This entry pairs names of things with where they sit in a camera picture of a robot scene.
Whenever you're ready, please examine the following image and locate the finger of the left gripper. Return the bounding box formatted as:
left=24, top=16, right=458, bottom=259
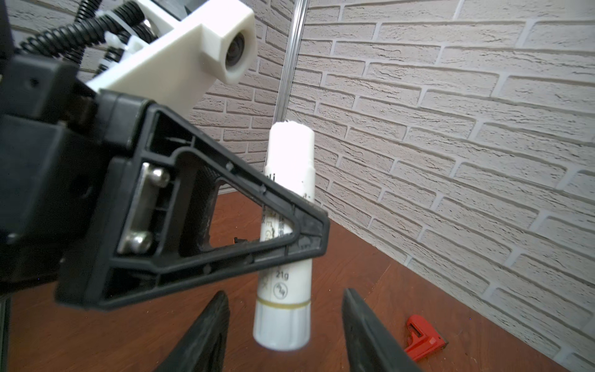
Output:
left=180, top=162, right=221, bottom=254
left=55, top=99, right=330, bottom=310

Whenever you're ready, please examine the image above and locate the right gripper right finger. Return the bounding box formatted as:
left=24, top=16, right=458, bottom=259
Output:
left=342, top=288, right=421, bottom=372

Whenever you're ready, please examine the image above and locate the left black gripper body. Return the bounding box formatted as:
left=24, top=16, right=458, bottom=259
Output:
left=1, top=54, right=148, bottom=297

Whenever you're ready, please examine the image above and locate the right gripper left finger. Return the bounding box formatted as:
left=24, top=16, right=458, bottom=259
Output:
left=154, top=291, right=230, bottom=372

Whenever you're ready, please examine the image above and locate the white glue stick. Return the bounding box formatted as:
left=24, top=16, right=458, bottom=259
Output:
left=252, top=120, right=317, bottom=352

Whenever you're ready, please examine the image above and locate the red black pipe wrench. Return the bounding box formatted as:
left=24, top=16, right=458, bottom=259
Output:
left=404, top=315, right=448, bottom=362

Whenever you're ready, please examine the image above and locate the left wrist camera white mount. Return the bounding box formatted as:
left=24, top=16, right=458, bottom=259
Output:
left=87, top=1, right=257, bottom=115

